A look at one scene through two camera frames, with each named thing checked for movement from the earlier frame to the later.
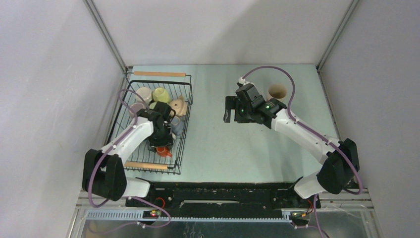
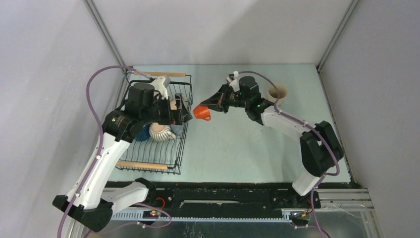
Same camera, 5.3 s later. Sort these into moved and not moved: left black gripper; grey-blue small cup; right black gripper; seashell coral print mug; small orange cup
Moved: small orange cup; left black gripper; right black gripper
Not moved: seashell coral print mug; grey-blue small cup
